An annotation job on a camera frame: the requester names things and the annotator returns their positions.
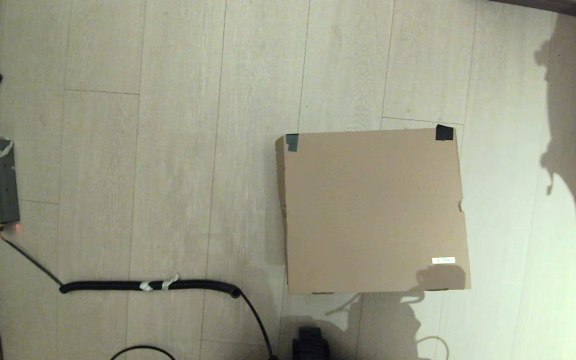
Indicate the dark wooden furniture edge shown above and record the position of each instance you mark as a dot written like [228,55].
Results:
[568,7]

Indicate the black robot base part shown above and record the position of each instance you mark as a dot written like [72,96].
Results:
[310,345]

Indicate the white tape strip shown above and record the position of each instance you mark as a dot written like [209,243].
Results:
[145,286]

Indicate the brown cardboard shoe box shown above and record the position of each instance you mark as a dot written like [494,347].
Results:
[368,210]

